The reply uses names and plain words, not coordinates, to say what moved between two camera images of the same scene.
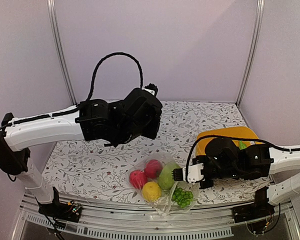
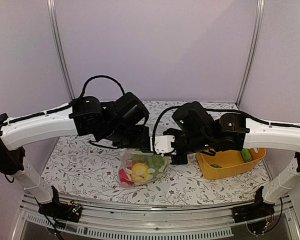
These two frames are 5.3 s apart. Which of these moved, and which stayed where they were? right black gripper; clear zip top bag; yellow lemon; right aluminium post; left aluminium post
Moved: yellow lemon; clear zip top bag; right black gripper
Stayed: left aluminium post; right aluminium post
